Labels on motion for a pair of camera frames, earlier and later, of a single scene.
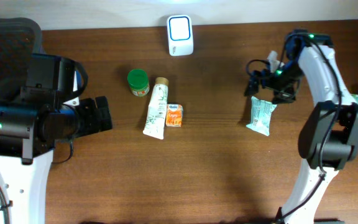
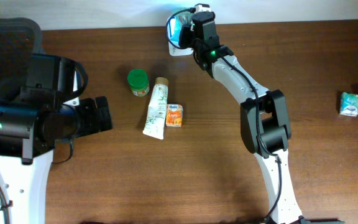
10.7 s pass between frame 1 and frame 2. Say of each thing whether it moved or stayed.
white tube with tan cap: stayed
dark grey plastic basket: stayed
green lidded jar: stayed
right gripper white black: moved
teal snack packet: moved
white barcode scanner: stayed
